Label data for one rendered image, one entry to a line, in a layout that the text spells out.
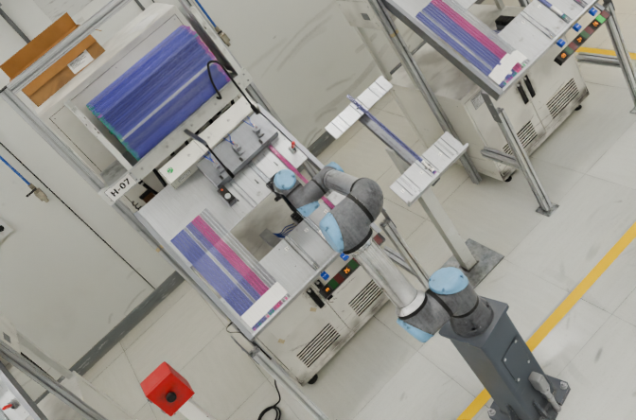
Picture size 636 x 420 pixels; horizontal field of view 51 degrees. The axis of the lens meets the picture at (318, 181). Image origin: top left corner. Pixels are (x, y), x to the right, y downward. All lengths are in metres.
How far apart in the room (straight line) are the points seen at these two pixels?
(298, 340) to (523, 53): 1.63
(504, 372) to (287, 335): 1.08
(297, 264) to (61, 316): 2.25
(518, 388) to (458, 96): 1.40
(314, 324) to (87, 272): 1.83
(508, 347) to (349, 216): 0.78
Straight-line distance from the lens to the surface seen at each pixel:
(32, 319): 4.54
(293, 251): 2.66
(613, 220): 3.22
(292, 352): 3.15
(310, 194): 2.38
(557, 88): 3.66
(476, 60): 2.99
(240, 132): 2.77
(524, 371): 2.55
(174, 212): 2.78
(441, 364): 3.03
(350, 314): 3.22
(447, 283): 2.18
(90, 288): 4.52
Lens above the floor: 2.29
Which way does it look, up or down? 31 degrees down
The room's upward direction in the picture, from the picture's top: 37 degrees counter-clockwise
